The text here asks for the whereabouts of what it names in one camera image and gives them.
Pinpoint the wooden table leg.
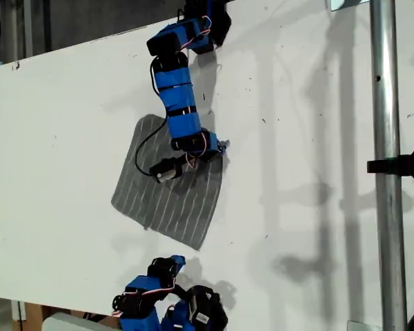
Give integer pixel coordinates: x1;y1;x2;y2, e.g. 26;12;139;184
12;300;44;331

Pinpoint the metal bracket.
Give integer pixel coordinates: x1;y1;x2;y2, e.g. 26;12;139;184
326;0;368;13

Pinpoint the steel post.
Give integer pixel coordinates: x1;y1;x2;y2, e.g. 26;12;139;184
368;0;408;331

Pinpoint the grey striped towel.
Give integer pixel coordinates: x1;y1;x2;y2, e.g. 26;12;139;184
110;113;229;251

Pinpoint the black camera box on stalk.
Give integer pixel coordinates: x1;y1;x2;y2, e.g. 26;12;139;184
148;159;184;184
187;285;229;331

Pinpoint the thin black camera cable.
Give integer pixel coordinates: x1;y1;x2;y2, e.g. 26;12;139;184
135;116;168;175

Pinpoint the white box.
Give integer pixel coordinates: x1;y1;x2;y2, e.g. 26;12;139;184
41;312;121;331

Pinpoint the black clamp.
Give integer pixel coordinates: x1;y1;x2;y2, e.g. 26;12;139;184
366;146;414;183

